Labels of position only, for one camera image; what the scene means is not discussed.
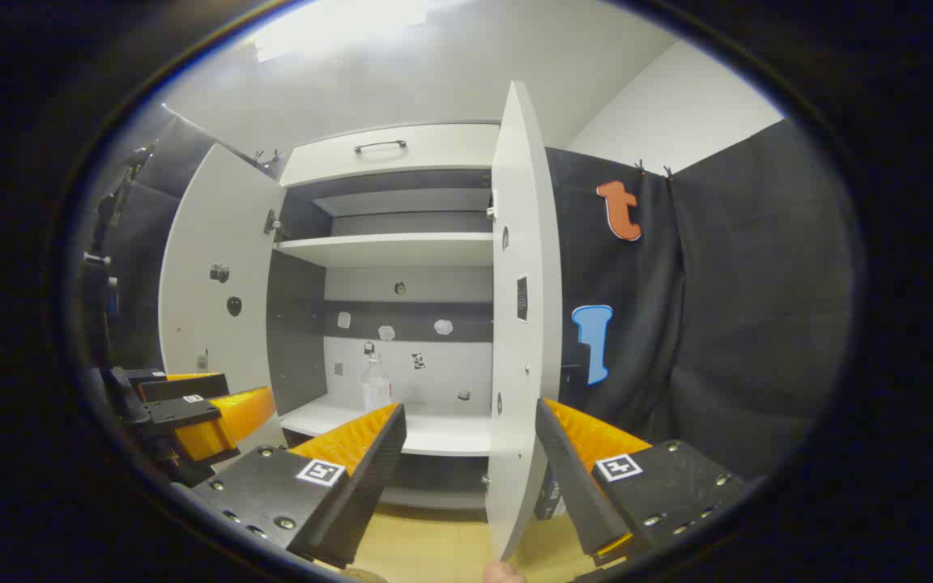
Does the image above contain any white cabinet top panel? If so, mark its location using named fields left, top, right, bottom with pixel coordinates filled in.
left=279, top=123, right=501, bottom=187

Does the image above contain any black tripod stand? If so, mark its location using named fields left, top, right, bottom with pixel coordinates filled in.
left=82, top=142, right=157, bottom=365

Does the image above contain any clear plastic bottle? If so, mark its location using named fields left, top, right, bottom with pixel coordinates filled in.
left=361, top=352, right=394, bottom=412

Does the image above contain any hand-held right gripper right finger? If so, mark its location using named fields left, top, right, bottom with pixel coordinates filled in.
left=535, top=397, right=752, bottom=568

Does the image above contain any dark book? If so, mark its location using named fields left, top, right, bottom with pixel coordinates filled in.
left=533, top=466, right=566, bottom=521

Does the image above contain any white cabinet door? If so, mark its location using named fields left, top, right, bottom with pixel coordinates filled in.
left=485, top=79, right=564, bottom=561
left=157, top=143, right=289, bottom=454

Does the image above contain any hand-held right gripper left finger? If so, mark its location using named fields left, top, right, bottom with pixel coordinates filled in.
left=190, top=402, right=407, bottom=569

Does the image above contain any white cabinet shelf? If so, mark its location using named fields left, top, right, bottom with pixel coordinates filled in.
left=274, top=233, right=495, bottom=268

